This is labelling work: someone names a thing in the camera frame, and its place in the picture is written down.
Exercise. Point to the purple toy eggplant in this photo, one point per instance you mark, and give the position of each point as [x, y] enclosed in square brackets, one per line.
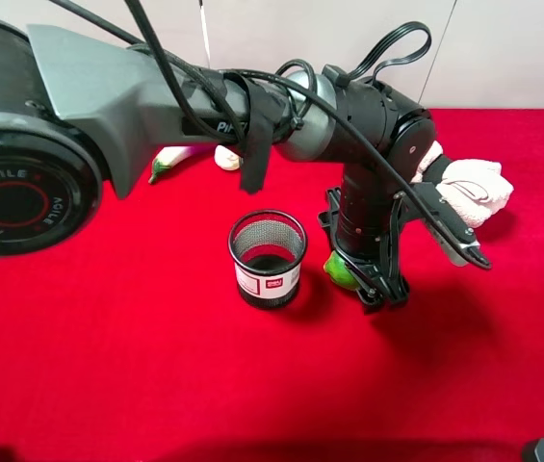
[169, 157]

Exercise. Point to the pink rolled towel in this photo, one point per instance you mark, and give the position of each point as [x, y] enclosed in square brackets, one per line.
[474, 188]

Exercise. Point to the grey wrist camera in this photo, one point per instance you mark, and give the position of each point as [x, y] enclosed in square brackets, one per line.
[457, 239]

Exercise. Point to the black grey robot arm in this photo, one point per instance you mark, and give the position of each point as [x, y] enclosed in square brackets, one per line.
[76, 112]

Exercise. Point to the green toy fruit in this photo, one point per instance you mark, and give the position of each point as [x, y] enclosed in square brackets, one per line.
[338, 273]

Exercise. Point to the white toy mushroom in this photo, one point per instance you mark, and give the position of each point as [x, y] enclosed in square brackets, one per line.
[226, 159]

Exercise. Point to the black mesh pen holder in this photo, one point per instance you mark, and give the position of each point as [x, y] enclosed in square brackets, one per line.
[267, 248]

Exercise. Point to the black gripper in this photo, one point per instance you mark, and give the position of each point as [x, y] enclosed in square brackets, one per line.
[362, 227]

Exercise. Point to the red table cloth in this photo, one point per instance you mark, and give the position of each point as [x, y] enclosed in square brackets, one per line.
[131, 342]

